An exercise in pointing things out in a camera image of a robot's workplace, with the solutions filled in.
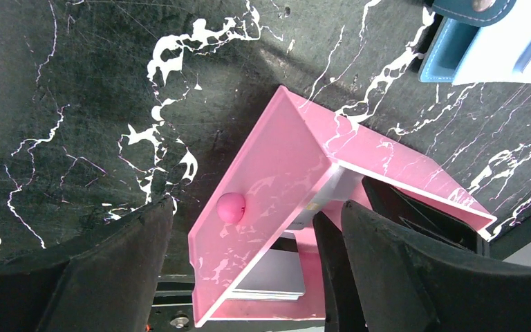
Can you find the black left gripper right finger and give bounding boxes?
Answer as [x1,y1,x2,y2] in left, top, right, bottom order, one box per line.
[341,201,531,331]

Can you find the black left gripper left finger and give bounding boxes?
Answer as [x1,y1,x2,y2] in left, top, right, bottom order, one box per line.
[0,199,173,331]

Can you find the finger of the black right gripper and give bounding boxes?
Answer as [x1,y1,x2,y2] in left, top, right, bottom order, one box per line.
[313,212,368,332]
[362,176,490,257]

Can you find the pink plastic tray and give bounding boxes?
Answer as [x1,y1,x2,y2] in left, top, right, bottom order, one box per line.
[188,86,495,327]

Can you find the blue leather card holder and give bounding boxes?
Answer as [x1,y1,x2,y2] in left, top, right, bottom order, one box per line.
[419,1,531,85]

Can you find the stack of grey cards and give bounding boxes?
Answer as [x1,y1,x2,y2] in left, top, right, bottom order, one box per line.
[228,232,306,301]

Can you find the loose VIP card in tray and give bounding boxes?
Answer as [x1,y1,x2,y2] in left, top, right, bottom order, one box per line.
[286,165,363,232]

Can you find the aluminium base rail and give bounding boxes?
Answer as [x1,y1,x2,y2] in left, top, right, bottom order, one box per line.
[146,275,194,332]

